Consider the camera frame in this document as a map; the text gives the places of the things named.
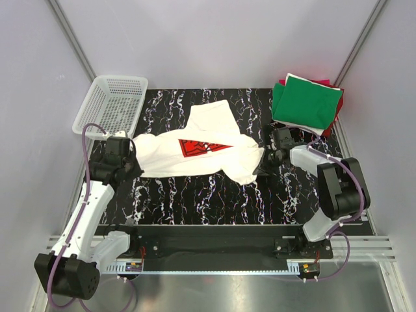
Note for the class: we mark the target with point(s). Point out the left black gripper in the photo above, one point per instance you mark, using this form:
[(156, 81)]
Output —
[(137, 171)]

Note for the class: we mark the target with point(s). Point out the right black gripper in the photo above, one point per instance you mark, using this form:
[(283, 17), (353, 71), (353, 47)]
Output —
[(262, 168)]

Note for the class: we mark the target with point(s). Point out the white t shirt red print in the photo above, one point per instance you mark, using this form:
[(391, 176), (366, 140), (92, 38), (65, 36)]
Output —
[(210, 142)]

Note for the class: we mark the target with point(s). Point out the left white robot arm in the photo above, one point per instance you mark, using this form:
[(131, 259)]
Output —
[(73, 266)]

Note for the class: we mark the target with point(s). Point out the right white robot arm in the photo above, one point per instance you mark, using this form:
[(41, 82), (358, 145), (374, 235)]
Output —
[(341, 187)]

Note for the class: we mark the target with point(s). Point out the black marble pattern mat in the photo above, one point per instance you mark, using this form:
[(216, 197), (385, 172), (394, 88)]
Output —
[(289, 197)]

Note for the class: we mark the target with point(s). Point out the white plastic mesh basket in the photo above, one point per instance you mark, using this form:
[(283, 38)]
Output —
[(114, 102)]

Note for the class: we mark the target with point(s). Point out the white folded t shirt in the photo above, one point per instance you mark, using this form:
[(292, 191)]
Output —
[(312, 130)]

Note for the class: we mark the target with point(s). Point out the green folded t shirt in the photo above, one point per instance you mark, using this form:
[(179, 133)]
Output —
[(305, 104)]

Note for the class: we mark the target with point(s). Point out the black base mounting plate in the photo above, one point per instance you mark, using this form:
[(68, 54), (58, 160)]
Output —
[(228, 244)]

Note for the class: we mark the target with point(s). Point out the white slotted cable duct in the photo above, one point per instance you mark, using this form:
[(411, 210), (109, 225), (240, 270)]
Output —
[(158, 267)]

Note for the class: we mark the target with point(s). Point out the left aluminium corner post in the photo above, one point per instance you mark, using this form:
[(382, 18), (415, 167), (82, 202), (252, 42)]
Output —
[(71, 37)]

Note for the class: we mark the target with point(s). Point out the aluminium corner post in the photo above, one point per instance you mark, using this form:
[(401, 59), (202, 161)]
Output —
[(71, 37), (370, 23)]

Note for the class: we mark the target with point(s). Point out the right aluminium corner post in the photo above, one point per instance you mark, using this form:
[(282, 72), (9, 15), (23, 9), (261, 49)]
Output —
[(370, 23)]

